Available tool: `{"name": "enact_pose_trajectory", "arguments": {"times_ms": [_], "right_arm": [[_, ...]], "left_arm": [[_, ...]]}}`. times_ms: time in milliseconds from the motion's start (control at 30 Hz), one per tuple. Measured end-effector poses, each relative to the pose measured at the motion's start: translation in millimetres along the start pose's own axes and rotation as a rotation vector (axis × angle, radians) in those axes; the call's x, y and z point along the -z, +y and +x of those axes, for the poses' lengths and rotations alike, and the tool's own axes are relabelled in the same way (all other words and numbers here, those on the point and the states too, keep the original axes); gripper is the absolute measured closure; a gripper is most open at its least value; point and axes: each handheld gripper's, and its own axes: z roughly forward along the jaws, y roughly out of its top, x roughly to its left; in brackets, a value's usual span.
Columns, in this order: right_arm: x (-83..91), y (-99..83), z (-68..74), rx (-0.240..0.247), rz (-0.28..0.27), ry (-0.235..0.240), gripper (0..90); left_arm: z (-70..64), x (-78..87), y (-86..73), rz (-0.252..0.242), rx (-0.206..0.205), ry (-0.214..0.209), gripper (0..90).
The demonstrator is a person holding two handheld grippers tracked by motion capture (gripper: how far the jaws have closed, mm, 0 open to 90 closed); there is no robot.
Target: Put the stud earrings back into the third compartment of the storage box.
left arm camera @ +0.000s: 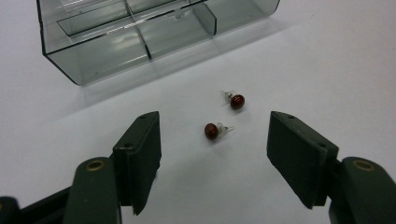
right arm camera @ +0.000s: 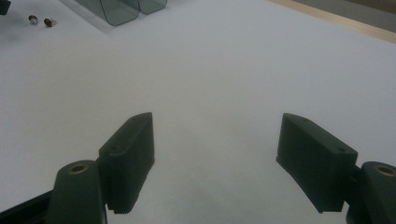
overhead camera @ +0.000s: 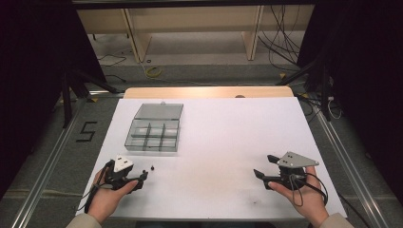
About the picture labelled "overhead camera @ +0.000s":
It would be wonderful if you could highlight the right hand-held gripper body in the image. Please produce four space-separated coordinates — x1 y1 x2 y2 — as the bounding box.
274 151 320 191

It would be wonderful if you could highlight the aluminium floor rail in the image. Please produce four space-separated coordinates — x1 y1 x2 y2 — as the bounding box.
10 97 88 228
312 103 392 228

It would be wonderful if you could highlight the white cable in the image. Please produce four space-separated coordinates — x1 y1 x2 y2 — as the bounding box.
327 96 344 121

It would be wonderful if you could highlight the person's right hand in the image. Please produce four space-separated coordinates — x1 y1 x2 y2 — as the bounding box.
267 165 331 228

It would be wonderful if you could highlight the yellow coiled cable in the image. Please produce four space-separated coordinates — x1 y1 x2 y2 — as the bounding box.
144 65 163 79

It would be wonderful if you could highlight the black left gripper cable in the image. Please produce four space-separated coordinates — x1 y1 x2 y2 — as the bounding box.
83 159 116 214

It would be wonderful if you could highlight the beige wooden bench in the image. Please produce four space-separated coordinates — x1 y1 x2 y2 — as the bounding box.
76 4 316 64

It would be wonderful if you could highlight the person's left hand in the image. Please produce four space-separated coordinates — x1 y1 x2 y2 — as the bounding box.
86 167 140 224

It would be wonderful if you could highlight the bundle of black cables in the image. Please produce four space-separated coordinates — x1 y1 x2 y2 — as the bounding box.
258 4 302 67

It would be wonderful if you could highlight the dark curtain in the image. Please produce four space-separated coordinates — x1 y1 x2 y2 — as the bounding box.
0 0 107 200
297 0 403 198

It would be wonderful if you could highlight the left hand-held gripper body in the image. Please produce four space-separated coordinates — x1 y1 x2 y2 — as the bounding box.
105 154 143 191

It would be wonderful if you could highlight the white table cover sheet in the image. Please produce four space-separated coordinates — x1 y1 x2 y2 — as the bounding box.
76 96 348 220

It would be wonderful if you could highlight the clear plastic compartment box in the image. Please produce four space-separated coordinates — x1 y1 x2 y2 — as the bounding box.
124 101 184 153

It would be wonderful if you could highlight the thin black floor cable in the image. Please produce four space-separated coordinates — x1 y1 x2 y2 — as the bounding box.
97 52 127 85

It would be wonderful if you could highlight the black metal stand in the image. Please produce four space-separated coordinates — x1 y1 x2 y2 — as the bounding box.
276 56 335 123
61 67 125 128

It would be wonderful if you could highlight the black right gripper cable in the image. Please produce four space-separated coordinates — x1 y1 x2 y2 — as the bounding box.
289 172 329 208

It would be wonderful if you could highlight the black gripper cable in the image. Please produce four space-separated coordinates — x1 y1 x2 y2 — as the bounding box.
83 159 116 214
289 172 329 208

